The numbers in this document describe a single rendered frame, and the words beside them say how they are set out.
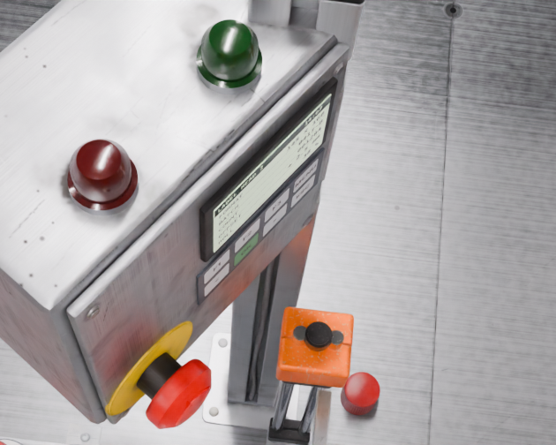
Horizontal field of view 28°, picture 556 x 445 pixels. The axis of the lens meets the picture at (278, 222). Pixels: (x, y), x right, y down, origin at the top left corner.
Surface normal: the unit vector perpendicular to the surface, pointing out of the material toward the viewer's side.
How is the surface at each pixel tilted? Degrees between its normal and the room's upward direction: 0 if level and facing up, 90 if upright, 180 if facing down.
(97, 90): 0
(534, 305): 0
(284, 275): 90
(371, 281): 0
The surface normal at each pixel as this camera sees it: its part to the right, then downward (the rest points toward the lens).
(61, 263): 0.06, -0.39
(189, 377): 0.30, -0.62
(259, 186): 0.75, 0.62
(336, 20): -0.11, 0.92
